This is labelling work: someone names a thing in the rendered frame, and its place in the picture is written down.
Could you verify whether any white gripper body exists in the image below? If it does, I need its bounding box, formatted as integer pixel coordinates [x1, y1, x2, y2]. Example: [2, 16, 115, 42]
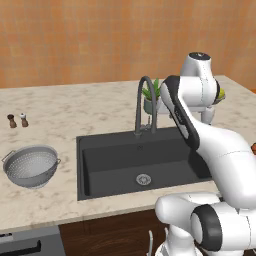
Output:
[199, 105, 217, 126]

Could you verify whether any dark grey arched faucet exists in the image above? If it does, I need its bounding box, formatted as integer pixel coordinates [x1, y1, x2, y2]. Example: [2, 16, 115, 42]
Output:
[134, 75, 159, 138]

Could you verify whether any dark grey sink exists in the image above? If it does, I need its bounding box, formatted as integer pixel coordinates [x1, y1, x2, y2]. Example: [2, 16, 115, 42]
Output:
[75, 125, 215, 202]

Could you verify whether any grey metal colander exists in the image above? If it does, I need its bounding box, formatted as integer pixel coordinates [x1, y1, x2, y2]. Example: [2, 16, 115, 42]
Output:
[1, 144, 62, 190]

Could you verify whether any bowl with yellow-green fruit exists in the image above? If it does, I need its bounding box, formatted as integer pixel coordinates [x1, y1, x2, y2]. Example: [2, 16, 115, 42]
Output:
[213, 86, 227, 105]

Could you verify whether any green potted plant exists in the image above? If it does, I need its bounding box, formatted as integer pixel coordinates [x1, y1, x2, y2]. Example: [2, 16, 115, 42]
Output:
[141, 77, 163, 115]

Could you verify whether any dark wood cupboard door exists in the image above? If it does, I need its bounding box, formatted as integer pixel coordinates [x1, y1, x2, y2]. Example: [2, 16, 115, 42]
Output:
[58, 209, 169, 256]

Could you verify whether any brown white-capped salt shaker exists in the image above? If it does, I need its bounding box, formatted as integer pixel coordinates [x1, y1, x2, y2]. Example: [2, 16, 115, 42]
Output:
[19, 112, 30, 128]

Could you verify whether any brown pepper shaker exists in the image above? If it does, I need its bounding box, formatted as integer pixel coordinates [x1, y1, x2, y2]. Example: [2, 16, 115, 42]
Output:
[7, 113, 18, 129]

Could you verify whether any grey dishwasher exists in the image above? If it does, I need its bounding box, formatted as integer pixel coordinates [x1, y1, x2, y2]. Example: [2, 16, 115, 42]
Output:
[0, 224, 67, 256]

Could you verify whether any silver cupboard handle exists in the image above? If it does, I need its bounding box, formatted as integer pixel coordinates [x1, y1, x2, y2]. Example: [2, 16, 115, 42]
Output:
[147, 229, 155, 256]

